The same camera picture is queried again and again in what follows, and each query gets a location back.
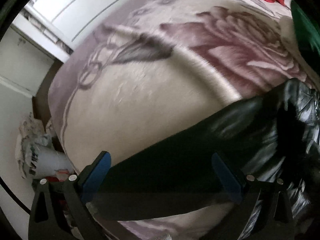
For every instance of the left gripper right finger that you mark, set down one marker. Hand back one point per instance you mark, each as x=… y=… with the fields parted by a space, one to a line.
x=264 y=206

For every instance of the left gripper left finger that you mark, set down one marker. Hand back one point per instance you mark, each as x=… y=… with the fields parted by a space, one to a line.
x=47 y=220

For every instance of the black leather jacket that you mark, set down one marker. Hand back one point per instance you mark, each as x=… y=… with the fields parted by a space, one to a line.
x=171 y=186

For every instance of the red small package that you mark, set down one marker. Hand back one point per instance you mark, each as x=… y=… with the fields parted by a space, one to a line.
x=59 y=176

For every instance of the white printed plastic bag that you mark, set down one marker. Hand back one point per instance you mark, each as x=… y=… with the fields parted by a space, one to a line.
x=35 y=154

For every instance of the white wardrobe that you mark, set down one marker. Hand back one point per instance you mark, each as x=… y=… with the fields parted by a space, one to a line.
x=36 y=33

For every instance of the rose pattern bed blanket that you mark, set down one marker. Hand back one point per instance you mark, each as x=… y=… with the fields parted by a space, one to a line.
x=154 y=68

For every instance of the green sweatshirt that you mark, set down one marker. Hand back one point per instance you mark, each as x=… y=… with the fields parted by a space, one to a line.
x=307 y=33

